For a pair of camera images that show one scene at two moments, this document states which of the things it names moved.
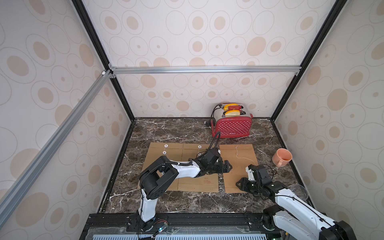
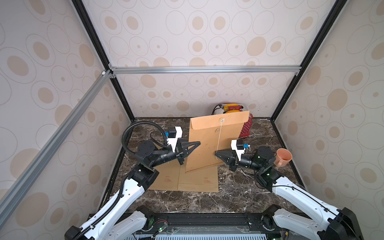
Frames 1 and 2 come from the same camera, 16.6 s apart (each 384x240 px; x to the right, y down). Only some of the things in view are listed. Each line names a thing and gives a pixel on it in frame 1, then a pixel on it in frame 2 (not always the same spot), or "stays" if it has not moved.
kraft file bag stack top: [206, 183] stays
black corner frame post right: [338, 7] stays
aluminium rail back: [178, 69] stays
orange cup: [282, 157] stays
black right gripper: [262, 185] to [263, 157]
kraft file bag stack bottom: [240, 156] to [215, 133]
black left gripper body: [215, 168] to [166, 155]
